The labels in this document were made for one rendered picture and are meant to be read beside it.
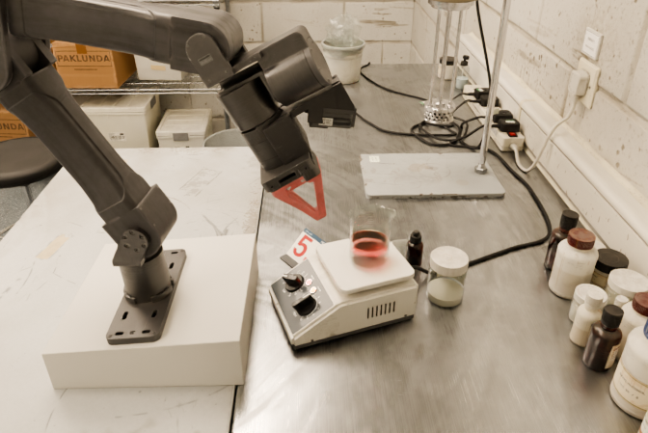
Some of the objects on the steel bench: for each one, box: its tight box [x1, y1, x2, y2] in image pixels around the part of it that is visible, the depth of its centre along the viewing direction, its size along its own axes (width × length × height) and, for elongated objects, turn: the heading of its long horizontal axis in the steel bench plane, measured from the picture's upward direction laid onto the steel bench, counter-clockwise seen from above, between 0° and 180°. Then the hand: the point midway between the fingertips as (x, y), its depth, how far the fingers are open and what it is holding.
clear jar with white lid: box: [426, 246, 469, 308], centre depth 89 cm, size 6×6×8 cm
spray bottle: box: [455, 55, 470, 90], centre depth 177 cm, size 4×4×11 cm
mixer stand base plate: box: [359, 153, 505, 199], centre depth 126 cm, size 30×20×1 cm, turn 92°
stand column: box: [474, 0, 520, 175], centre depth 109 cm, size 3×3×70 cm
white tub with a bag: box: [321, 12, 365, 85], centre depth 181 cm, size 14×14×21 cm
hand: (318, 212), depth 72 cm, fingers closed
